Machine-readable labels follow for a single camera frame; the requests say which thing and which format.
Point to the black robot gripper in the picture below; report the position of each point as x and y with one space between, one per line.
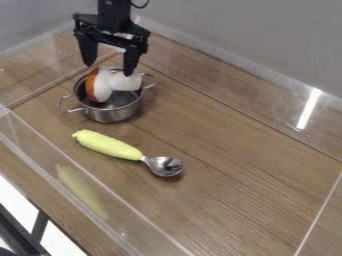
110 27

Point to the red and white toy mushroom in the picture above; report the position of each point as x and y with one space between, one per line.
102 81

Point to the silver metal pot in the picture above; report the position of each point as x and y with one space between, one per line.
118 108

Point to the spoon with yellow handle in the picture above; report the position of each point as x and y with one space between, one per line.
161 166

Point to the black metal table frame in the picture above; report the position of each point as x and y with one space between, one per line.
24 243

